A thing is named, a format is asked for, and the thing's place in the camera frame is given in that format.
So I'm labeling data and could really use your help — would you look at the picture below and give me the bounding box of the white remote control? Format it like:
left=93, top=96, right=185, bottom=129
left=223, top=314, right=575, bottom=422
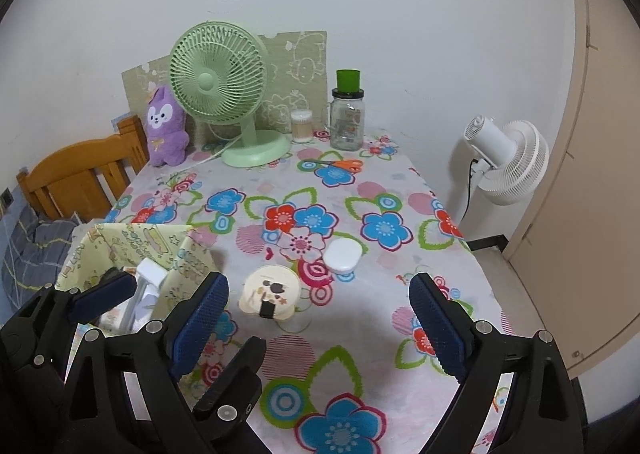
left=98, top=278, right=160, bottom=335

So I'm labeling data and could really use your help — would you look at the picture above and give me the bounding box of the white oval case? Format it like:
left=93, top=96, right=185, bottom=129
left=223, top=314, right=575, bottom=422
left=322, top=237, right=363, bottom=275

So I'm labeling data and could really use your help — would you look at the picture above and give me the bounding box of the white USB charger block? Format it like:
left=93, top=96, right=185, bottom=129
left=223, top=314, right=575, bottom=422
left=136, top=258, right=168, bottom=290

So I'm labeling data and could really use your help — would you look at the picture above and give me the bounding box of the yellow patterned storage box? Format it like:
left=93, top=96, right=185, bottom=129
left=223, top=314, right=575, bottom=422
left=55, top=223, right=218, bottom=323

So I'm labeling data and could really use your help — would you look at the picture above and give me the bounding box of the plaid blue bedding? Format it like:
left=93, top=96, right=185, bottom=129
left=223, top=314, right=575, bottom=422
left=1, top=206, right=79, bottom=311

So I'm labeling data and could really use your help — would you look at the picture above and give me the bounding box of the wooden bed headboard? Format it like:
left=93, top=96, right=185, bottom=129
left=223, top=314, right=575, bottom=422
left=16, top=115, right=149, bottom=221

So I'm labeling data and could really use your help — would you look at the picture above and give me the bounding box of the floral tablecloth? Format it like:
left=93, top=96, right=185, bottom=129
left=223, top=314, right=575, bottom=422
left=74, top=128, right=516, bottom=454

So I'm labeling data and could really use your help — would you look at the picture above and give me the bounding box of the beige door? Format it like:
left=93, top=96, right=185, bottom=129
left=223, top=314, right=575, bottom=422
left=504, top=0, right=639, bottom=377

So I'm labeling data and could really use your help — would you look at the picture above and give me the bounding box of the purple plush rabbit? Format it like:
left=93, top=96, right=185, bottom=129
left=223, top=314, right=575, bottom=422
left=145, top=84, right=190, bottom=167

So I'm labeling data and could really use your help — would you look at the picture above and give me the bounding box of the green desk fan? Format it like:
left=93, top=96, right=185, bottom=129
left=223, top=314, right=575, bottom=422
left=168, top=21, right=291, bottom=168

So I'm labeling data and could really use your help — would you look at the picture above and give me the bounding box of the cotton swab container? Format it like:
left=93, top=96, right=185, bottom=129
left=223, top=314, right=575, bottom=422
left=290, top=110, right=314, bottom=143

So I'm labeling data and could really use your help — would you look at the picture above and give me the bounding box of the white clip fan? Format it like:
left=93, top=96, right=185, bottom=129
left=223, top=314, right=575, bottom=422
left=463, top=115, right=550, bottom=206

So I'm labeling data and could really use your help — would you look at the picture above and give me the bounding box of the glass jar green lid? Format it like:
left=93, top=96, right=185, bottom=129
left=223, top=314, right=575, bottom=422
left=329, top=70, right=366, bottom=152

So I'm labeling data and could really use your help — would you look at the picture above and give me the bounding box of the white fan power cable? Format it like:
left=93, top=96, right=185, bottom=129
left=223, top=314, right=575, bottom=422
left=186, top=122, right=246, bottom=168

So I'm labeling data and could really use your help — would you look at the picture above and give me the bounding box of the black clip fan cable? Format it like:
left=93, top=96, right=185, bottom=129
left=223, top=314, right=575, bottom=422
left=456, top=158, right=484, bottom=226

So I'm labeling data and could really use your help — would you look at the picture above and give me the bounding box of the beige patterned wall board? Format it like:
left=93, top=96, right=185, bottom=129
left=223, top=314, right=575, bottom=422
left=122, top=30, right=329, bottom=133

